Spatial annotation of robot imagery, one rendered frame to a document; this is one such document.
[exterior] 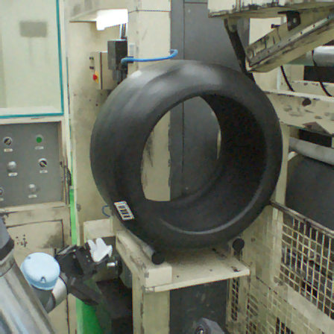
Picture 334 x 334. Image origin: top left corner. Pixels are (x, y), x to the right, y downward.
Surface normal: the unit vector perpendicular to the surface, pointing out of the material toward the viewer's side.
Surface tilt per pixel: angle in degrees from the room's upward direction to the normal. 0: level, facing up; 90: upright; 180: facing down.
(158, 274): 90
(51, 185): 90
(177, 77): 46
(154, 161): 90
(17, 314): 83
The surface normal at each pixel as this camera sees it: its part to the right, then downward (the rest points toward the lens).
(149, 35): 0.35, 0.23
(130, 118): -0.35, -0.17
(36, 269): 0.39, -0.75
